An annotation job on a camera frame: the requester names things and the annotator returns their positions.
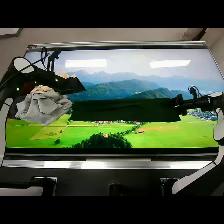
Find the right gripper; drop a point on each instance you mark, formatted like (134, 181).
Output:
(179, 101)

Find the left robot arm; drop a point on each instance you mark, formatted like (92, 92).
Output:
(46, 77)

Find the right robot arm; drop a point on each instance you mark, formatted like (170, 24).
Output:
(213, 100)

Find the grey garment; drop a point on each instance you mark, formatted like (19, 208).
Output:
(43, 106)

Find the silver frame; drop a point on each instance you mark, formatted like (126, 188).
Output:
(100, 164)

